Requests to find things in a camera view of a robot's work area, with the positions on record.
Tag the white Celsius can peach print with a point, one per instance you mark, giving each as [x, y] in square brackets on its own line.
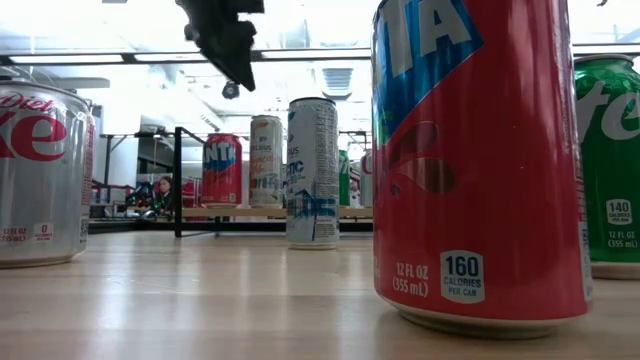
[265, 165]

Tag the orange Fanta can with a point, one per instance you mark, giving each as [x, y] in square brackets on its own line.
[475, 200]
[221, 175]

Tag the green Sprite can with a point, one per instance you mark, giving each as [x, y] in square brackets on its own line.
[344, 180]
[610, 175]

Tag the silver Diet Coke can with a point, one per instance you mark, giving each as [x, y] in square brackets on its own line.
[366, 180]
[40, 190]

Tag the background black robot arm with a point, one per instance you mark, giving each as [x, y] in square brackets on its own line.
[142, 196]

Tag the ceiling air vent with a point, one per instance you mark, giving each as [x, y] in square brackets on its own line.
[337, 80]

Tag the black metal shelf leg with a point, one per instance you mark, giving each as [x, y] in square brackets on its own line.
[177, 190]

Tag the white Celsius can blue palm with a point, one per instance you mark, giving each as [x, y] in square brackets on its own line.
[312, 175]

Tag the person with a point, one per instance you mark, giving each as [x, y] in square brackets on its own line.
[164, 192]

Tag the thin black background stand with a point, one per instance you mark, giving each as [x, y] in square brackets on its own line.
[352, 134]

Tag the black overhead frame bar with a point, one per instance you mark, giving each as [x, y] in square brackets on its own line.
[127, 57]

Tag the black metal table frame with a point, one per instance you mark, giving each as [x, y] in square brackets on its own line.
[125, 226]

